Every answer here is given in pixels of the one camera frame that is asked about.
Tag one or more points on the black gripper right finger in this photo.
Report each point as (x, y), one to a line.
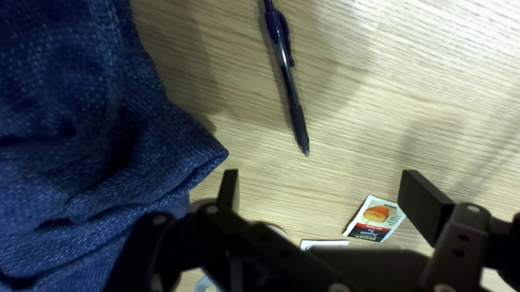
(466, 244)

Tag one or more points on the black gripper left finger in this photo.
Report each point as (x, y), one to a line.
(217, 253)

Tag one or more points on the dark blue pen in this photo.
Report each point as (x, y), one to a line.
(287, 75)

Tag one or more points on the small printed tea packet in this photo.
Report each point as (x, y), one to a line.
(375, 219)

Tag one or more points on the small white paper packet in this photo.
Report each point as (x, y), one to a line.
(324, 244)

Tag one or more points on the dark blue cloth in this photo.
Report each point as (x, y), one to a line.
(82, 140)

